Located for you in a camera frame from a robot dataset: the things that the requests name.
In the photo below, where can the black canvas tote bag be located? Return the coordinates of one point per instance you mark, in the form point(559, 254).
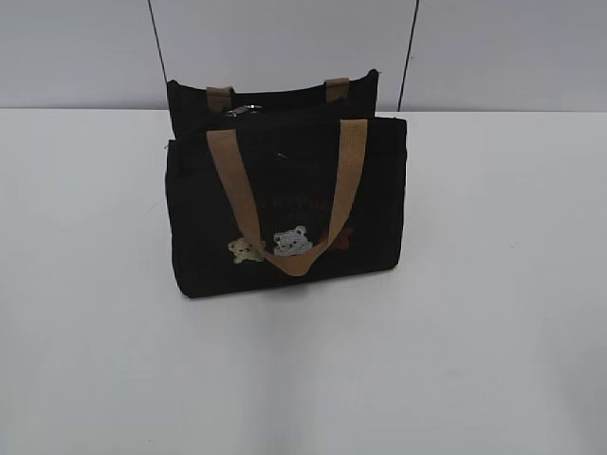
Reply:
point(310, 188)

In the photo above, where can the silver zipper pull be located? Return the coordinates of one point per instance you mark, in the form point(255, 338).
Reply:
point(243, 110)

